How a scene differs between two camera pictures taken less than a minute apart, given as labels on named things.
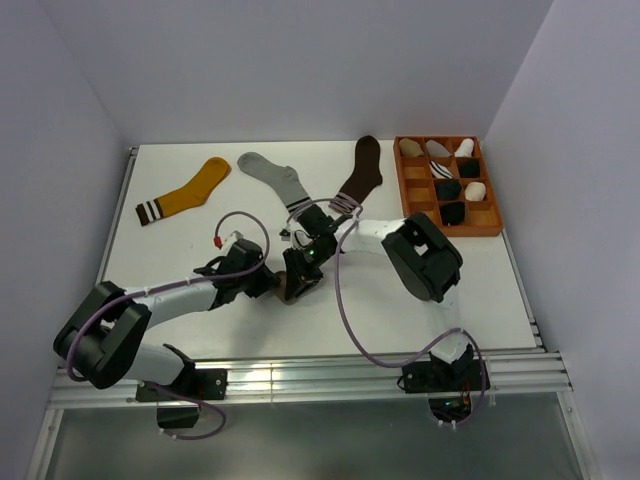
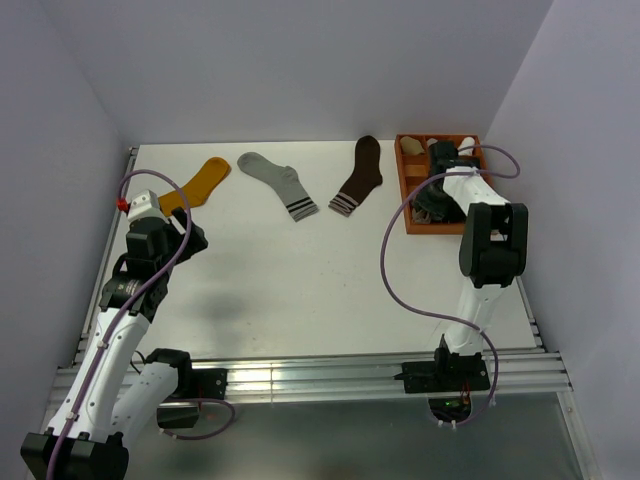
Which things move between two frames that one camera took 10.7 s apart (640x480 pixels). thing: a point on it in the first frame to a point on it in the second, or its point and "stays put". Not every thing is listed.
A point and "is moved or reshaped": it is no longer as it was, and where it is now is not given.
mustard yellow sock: [213, 173] stays put
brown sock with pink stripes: [365, 177] stays put
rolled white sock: [465, 149] stays put
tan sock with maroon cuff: [280, 289] is moved or reshaped
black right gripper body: [307, 262] to [432, 200]
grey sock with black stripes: [283, 180] stays put
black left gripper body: [255, 283] to [175, 239]
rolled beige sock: [410, 147] stays put
